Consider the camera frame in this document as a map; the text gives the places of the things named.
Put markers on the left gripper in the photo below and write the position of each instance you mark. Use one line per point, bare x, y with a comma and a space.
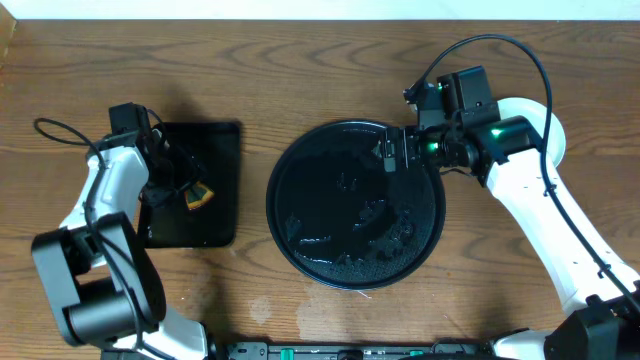
163, 182

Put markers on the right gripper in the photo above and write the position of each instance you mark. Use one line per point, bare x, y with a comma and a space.
409, 136

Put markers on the light green plate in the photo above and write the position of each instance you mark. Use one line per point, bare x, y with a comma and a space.
535, 113

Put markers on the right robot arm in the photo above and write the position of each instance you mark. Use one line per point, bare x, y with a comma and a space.
598, 291

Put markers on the black rectangular tray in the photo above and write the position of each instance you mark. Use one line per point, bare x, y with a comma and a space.
217, 146

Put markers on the black round tray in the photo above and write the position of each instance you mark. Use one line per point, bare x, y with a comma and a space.
352, 204

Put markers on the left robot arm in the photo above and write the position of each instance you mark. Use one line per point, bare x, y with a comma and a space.
101, 285

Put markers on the orange green sponge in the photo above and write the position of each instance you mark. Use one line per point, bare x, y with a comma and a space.
198, 195

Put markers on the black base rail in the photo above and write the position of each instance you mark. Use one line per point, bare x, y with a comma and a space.
265, 351

